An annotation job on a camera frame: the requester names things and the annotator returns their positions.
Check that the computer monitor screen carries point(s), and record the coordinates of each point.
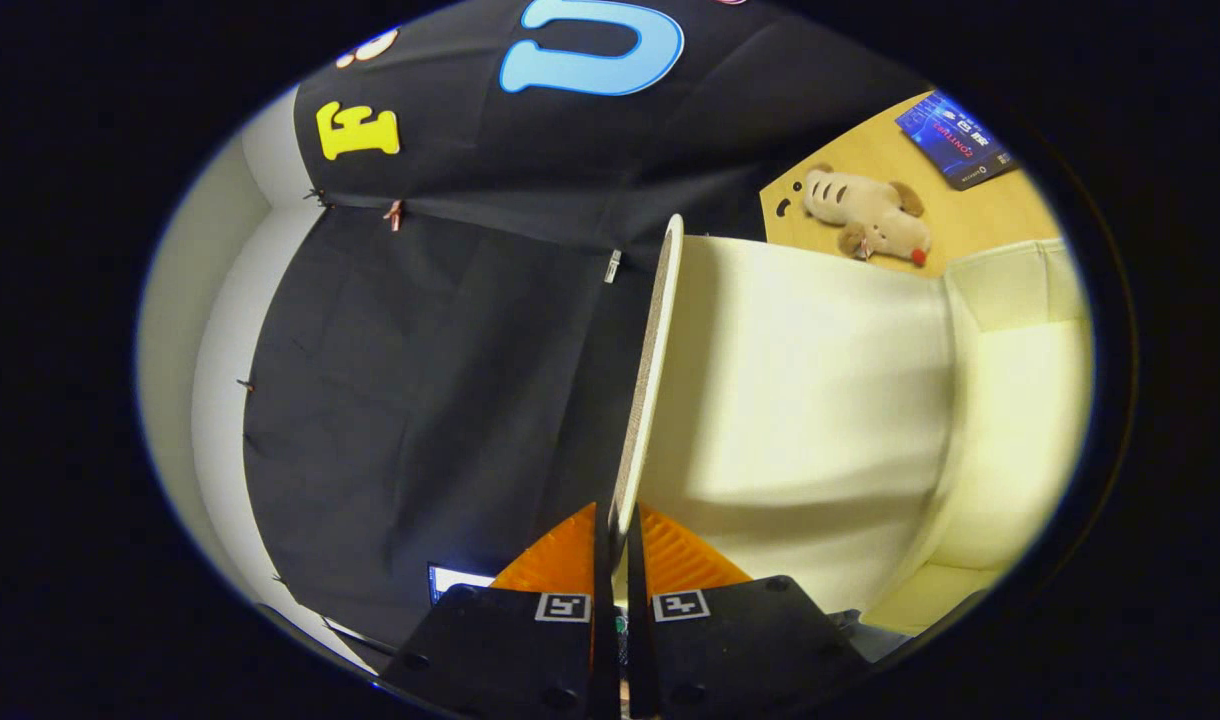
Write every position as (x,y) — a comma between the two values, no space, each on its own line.
(455,582)

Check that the dark blue book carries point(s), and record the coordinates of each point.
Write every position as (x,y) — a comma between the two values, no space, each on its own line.
(955,140)

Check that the red cloth clip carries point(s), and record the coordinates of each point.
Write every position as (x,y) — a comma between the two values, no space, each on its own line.
(395,213)

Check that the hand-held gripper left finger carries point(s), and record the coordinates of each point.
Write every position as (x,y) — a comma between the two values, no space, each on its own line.
(510,650)

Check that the beige plush dog toy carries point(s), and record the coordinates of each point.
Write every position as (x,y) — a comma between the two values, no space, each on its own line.
(870,212)

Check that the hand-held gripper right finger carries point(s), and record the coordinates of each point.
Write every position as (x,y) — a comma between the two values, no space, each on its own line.
(740,650)

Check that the silver cloth clip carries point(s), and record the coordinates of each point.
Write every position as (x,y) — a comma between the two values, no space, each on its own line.
(613,265)

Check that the beige fabric storage box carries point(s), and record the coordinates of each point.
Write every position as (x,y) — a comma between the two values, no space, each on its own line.
(800,400)

